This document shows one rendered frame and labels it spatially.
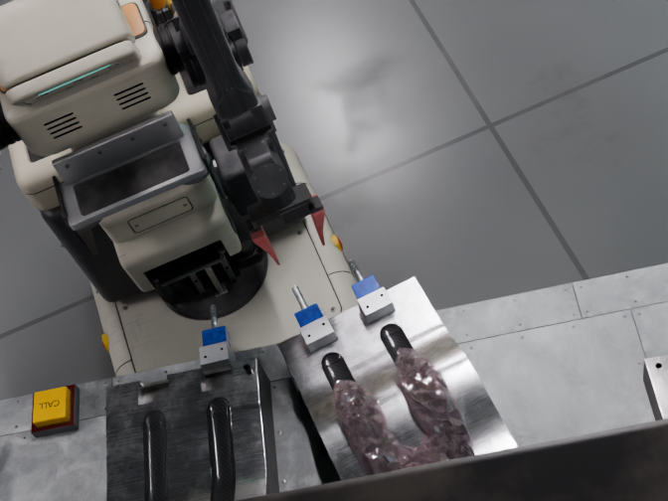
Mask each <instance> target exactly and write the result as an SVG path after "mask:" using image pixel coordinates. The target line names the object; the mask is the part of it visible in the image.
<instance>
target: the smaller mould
mask: <svg viewBox="0 0 668 501"><path fill-rule="evenodd" d="M643 382H644V386H645V389H646V392H647V395H648V399H649V402H650V405H651V408H652V410H653V414H654V417H655V420H661V419H666V418H668V355H663V356H658V357H653V358H648V359H644V366H643Z"/></svg>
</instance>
